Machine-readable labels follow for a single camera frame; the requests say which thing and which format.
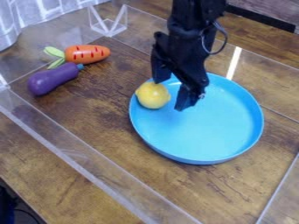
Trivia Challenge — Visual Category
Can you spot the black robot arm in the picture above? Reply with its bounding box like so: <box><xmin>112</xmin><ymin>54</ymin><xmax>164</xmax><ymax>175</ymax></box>
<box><xmin>151</xmin><ymin>0</ymin><xmax>229</xmax><ymax>111</ymax></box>

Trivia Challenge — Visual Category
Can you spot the clear acrylic enclosure wall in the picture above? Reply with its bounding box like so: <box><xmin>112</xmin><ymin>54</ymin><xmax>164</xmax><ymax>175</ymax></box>
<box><xmin>0</xmin><ymin>0</ymin><xmax>299</xmax><ymax>224</ymax></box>

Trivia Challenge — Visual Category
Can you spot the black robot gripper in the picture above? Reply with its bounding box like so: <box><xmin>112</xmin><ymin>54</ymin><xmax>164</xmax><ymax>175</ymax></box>
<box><xmin>151</xmin><ymin>23</ymin><xmax>229</xmax><ymax>111</ymax></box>

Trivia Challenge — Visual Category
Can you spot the blue round tray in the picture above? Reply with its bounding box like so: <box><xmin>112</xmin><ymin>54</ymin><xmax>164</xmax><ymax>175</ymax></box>
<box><xmin>128</xmin><ymin>74</ymin><xmax>265</xmax><ymax>165</ymax></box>

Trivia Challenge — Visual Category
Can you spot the grey white curtain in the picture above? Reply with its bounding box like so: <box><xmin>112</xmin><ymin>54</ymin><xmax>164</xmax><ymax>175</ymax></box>
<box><xmin>0</xmin><ymin>0</ymin><xmax>110</xmax><ymax>52</ymax></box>

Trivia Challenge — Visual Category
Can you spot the black bar in background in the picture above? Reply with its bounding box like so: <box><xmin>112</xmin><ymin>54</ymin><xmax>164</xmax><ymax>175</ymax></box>
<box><xmin>226</xmin><ymin>4</ymin><xmax>295</xmax><ymax>33</ymax></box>

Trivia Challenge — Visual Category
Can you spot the yellow toy lemon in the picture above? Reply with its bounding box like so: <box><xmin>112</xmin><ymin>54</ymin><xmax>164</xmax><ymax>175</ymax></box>
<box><xmin>135</xmin><ymin>81</ymin><xmax>171</xmax><ymax>109</ymax></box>

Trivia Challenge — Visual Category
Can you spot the purple toy eggplant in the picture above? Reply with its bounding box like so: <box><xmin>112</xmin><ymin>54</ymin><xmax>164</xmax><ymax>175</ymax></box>
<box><xmin>27</xmin><ymin>62</ymin><xmax>84</xmax><ymax>95</ymax></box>

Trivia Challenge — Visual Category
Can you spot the orange toy carrot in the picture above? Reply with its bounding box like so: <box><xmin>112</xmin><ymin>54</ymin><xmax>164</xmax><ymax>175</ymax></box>
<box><xmin>43</xmin><ymin>45</ymin><xmax>111</xmax><ymax>69</ymax></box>

